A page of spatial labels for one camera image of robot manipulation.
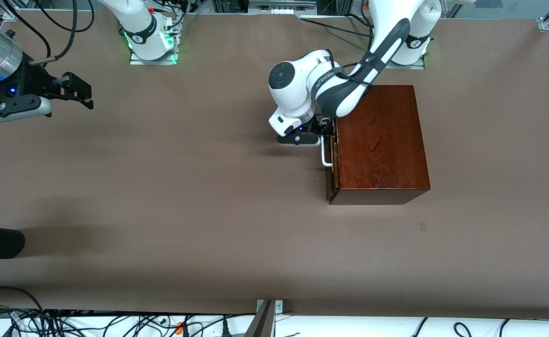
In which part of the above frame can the black looped cable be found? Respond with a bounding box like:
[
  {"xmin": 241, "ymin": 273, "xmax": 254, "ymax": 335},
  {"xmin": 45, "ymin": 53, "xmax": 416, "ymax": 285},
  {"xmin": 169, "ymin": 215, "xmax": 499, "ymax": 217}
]
[{"xmin": 35, "ymin": 0, "xmax": 96, "ymax": 34}]

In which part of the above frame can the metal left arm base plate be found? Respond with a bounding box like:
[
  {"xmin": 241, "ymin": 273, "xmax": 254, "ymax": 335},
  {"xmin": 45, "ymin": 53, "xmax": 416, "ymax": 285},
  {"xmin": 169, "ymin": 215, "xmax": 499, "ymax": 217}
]
[{"xmin": 386, "ymin": 55, "xmax": 426, "ymax": 70}]

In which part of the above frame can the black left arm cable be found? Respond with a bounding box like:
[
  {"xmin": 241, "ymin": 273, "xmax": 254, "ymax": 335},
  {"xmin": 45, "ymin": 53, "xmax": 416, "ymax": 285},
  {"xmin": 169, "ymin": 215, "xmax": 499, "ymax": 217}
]
[{"xmin": 324, "ymin": 49, "xmax": 383, "ymax": 88}]

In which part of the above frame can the black cable with metal plug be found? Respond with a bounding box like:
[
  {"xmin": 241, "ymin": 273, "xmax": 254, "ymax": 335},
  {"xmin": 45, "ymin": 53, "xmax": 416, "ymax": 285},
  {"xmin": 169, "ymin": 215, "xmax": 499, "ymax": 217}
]
[{"xmin": 30, "ymin": 0, "xmax": 79, "ymax": 65}]

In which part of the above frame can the grey power strip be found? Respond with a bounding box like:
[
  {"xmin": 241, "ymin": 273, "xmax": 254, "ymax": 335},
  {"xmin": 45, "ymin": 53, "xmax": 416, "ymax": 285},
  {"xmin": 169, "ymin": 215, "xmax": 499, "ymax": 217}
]
[{"xmin": 248, "ymin": 0, "xmax": 318, "ymax": 15}]

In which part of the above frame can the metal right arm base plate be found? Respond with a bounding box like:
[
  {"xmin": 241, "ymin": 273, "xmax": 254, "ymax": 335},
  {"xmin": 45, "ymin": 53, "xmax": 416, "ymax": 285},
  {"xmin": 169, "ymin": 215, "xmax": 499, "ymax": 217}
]
[{"xmin": 129, "ymin": 14, "xmax": 178, "ymax": 66}]

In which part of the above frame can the black cable on table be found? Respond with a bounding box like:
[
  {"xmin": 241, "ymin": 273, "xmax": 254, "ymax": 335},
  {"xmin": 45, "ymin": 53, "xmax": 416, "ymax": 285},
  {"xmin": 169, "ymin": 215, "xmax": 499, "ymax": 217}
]
[{"xmin": 300, "ymin": 14, "xmax": 374, "ymax": 38}]

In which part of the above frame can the wooden drawer with white handle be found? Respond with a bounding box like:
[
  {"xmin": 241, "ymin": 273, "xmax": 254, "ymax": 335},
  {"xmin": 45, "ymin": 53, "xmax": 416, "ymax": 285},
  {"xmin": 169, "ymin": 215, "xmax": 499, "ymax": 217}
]
[{"xmin": 321, "ymin": 136, "xmax": 340, "ymax": 200}]

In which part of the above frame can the metal corner bracket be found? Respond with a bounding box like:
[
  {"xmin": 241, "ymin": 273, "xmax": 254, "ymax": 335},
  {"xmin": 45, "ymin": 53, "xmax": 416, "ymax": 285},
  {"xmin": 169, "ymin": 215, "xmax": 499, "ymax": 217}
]
[{"xmin": 256, "ymin": 300, "xmax": 284, "ymax": 315}]

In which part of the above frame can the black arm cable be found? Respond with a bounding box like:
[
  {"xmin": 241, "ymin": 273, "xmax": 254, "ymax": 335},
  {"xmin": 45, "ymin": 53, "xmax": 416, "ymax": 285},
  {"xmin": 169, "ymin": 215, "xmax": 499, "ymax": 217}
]
[
  {"xmin": 1, "ymin": 0, "xmax": 52, "ymax": 58},
  {"xmin": 324, "ymin": 49, "xmax": 383, "ymax": 88}
]

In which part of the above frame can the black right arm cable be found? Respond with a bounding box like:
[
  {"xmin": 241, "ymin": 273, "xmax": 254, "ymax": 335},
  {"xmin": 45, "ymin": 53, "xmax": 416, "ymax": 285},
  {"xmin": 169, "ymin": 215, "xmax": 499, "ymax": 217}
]
[{"xmin": 1, "ymin": 0, "xmax": 52, "ymax": 58}]

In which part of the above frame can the tangle of black cables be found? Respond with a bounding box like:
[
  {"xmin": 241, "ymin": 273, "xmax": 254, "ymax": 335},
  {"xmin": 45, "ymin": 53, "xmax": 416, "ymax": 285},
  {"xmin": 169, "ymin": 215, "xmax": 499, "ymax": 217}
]
[{"xmin": 0, "ymin": 286, "xmax": 256, "ymax": 337}]

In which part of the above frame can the dark metal post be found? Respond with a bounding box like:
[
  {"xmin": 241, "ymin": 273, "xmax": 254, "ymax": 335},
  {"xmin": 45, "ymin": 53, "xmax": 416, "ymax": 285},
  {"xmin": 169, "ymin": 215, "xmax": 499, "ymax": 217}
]
[{"xmin": 244, "ymin": 300, "xmax": 275, "ymax": 337}]

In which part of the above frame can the dark brown wooden cabinet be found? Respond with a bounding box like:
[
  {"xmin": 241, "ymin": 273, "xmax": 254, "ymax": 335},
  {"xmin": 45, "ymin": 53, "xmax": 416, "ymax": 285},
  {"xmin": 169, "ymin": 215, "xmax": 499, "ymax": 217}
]
[{"xmin": 326, "ymin": 85, "xmax": 431, "ymax": 205}]

